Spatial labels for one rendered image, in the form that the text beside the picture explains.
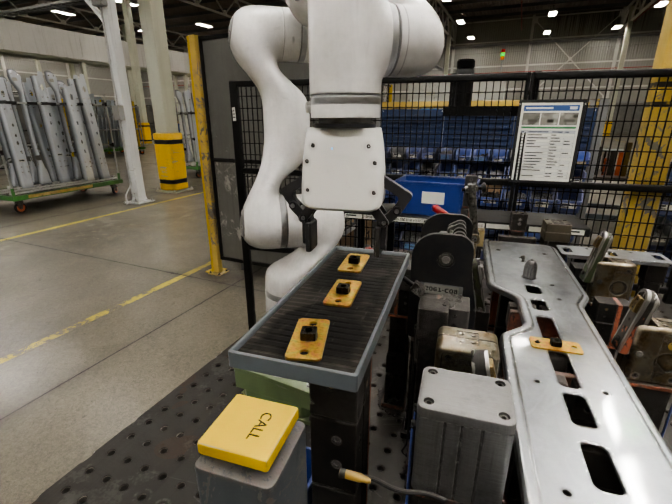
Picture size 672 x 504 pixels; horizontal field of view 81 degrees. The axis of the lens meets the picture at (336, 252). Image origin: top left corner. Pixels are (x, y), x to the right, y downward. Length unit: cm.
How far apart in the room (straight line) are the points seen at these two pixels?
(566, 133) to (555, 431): 130
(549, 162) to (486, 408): 139
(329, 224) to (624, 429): 60
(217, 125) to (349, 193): 309
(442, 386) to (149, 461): 72
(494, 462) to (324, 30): 48
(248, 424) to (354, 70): 36
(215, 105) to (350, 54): 310
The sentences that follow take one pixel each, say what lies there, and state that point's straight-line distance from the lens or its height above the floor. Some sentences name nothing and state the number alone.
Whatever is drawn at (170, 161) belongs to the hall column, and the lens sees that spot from 826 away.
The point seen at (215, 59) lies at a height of 181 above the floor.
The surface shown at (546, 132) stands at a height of 134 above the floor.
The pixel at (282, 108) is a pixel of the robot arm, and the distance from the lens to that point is 86.
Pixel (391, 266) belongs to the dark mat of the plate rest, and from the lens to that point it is 66.
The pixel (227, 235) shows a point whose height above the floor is 38.
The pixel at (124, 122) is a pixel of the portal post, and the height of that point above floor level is 131.
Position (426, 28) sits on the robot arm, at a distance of 50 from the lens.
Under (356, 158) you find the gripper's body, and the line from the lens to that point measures 47.
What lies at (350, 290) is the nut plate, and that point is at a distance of 56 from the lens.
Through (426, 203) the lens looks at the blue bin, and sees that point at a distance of 157.
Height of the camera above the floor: 139
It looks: 19 degrees down
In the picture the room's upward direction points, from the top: straight up
